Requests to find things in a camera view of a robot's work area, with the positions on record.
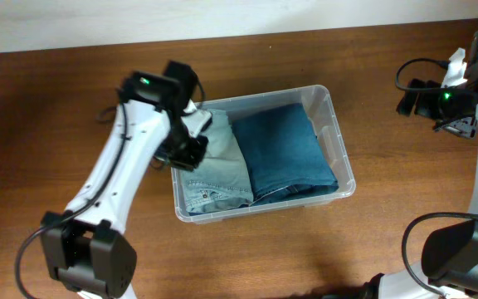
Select light blue jeans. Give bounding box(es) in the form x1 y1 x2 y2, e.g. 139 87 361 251
180 110 255 214

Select clear plastic storage bin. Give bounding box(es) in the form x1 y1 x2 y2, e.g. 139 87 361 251
171 85 357 224

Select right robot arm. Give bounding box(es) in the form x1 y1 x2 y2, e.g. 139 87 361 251
361 31 478 298

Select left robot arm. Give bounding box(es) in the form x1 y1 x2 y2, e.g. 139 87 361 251
36 61 212 298

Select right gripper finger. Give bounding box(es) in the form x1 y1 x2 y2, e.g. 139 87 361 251
396 79 424 115
414 81 441 116

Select dark blue jeans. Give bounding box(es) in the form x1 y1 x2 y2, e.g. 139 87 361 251
232 104 339 205

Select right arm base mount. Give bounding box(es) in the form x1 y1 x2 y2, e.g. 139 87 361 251
320 273 384 299

